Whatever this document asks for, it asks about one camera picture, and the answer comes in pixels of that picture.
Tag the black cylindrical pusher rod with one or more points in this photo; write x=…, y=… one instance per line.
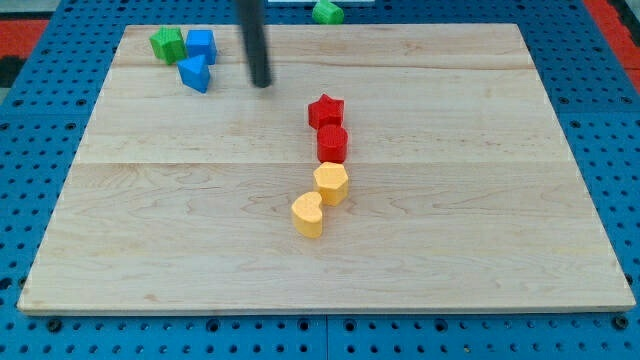
x=251, y=20

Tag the red star block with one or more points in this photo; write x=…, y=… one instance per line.
x=326, y=111

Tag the blue cube block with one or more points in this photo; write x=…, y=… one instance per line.
x=201, y=42

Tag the green cylinder block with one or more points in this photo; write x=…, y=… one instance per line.
x=327, y=13

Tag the blue triangle block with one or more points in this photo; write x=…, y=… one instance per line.
x=194, y=73

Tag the green cube block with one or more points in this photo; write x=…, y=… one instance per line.
x=168, y=45

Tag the red cylinder block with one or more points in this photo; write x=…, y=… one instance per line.
x=332, y=143

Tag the yellow hexagon block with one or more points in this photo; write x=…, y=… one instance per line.
x=332, y=182

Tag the yellow heart block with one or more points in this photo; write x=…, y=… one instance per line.
x=307, y=214

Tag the light wooden board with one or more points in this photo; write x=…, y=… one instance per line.
x=389, y=169

